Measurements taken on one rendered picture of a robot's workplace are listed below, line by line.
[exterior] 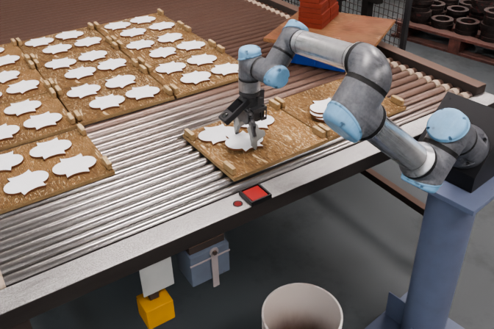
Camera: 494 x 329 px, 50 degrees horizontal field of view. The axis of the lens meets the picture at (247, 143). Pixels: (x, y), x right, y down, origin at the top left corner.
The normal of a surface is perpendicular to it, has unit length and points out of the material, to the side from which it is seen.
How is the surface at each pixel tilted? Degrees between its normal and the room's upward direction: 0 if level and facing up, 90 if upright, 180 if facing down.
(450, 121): 39
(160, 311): 90
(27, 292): 0
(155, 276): 90
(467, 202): 0
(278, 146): 0
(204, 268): 90
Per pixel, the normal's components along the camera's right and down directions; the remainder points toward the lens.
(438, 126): -0.50, -0.44
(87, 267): -0.02, -0.85
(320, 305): -0.65, 0.36
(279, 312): 0.59, 0.37
